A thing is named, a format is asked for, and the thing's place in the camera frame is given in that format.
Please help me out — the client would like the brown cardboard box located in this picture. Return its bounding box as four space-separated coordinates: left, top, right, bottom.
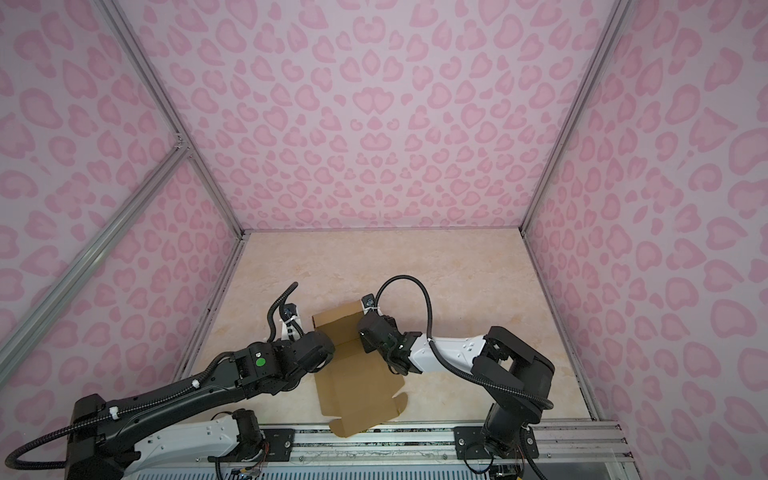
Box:
312 300 408 438

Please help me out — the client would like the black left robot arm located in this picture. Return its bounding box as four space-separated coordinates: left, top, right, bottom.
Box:
65 331 335 479

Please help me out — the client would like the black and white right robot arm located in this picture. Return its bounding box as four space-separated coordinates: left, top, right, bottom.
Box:
357 309 555 458

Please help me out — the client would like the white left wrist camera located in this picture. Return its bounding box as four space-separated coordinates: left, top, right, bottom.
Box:
279 303 304 341

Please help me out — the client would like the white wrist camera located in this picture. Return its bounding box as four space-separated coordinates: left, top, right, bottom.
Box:
361 293 379 315
279 303 304 341

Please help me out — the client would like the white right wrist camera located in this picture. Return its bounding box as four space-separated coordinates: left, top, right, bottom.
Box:
361 293 379 315

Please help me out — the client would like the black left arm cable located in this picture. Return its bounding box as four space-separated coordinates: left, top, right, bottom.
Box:
265 281 301 343

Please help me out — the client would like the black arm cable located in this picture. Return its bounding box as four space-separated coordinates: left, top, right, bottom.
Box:
265 281 301 343
373 275 554 412

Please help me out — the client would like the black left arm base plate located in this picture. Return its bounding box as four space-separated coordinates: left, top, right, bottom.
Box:
207 429 295 463

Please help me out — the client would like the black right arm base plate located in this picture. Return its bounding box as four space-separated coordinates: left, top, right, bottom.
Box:
452 425 540 460

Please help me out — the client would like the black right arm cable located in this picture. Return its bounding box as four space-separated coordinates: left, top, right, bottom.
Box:
373 275 554 412

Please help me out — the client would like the aluminium diagonal frame bar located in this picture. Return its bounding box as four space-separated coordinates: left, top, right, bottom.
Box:
1 142 189 385

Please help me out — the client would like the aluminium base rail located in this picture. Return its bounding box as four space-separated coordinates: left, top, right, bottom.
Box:
125 418 639 479

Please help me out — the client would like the aluminium left corner post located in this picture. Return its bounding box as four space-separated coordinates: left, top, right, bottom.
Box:
92 0 245 239

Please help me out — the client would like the aluminium corner post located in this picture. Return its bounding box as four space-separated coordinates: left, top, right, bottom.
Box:
519 0 637 238
92 0 245 239

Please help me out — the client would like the aluminium right corner post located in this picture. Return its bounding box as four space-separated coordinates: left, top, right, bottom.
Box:
519 0 637 238

